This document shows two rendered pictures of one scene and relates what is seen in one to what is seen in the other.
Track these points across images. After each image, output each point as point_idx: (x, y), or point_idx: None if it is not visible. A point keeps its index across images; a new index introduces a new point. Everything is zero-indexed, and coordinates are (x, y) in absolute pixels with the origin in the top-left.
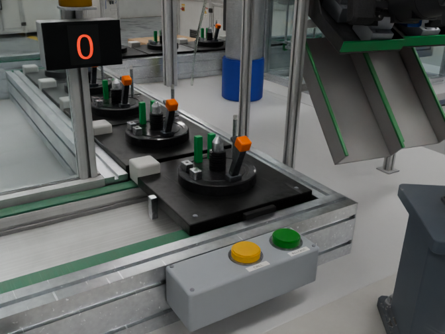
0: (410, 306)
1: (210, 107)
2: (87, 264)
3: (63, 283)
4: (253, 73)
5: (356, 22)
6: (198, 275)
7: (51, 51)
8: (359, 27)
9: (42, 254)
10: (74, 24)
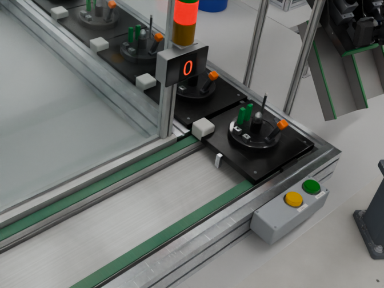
0: (379, 224)
1: None
2: (206, 211)
3: (207, 228)
4: None
5: (359, 47)
6: (274, 216)
7: (170, 75)
8: (352, 33)
9: (163, 200)
10: (184, 56)
